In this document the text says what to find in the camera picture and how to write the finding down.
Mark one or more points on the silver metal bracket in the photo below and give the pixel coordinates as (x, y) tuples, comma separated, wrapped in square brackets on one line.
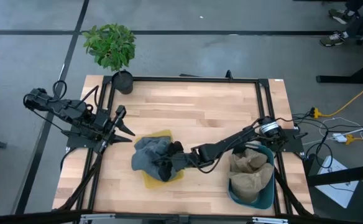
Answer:
[(270, 220), (97, 216)]

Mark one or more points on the white power adapter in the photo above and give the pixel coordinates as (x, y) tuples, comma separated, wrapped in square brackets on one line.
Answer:
[(339, 137)]

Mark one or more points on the person's leg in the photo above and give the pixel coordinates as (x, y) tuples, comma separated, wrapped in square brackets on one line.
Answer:
[(360, 18)]

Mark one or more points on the person's shoe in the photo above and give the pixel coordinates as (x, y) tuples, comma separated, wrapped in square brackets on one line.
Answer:
[(332, 40), (337, 15)]

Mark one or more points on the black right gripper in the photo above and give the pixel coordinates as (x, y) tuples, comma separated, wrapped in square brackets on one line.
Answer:
[(187, 160)]

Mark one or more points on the black diagonal frame strut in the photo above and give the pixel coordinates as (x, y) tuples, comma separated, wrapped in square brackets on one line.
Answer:
[(82, 186), (290, 196)]

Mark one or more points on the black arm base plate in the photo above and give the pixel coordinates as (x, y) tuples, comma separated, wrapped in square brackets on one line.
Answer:
[(293, 143), (76, 143)]

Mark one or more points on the black metal bar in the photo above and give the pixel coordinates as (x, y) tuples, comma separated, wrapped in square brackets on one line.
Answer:
[(340, 175)]

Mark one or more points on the white paper sheet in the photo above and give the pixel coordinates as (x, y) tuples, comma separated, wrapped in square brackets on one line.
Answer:
[(337, 193)]

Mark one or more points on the blue-grey baseball cap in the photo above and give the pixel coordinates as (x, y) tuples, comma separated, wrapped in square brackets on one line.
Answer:
[(156, 161), (142, 155)]

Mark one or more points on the yellow plastic bin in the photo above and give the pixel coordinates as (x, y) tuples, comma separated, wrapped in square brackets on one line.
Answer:
[(155, 183)]

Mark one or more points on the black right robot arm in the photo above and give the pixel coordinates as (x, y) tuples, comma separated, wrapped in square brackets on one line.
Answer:
[(231, 143)]

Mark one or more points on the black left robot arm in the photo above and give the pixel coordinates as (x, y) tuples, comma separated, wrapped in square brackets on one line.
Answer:
[(66, 110)]

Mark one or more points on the black rig beam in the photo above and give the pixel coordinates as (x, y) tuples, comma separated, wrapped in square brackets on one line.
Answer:
[(29, 217)]

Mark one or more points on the black aluminium table frame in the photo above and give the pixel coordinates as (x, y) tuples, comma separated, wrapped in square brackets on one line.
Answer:
[(243, 80)]

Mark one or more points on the teal plastic bin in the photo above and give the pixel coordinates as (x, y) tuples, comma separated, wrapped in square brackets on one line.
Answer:
[(262, 202)]

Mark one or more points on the black frame clamp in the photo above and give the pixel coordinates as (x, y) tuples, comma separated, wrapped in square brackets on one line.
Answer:
[(229, 75)]

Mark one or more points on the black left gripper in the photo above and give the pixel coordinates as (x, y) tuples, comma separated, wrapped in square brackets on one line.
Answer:
[(113, 124)]

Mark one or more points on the potted green plant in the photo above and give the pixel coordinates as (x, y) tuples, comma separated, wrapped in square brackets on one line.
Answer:
[(110, 46)]

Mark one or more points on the black desk leg frame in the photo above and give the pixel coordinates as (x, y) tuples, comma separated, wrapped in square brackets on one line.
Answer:
[(340, 79)]

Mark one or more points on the beige baseball cap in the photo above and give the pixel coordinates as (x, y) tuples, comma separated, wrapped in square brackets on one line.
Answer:
[(253, 186), (253, 158)]

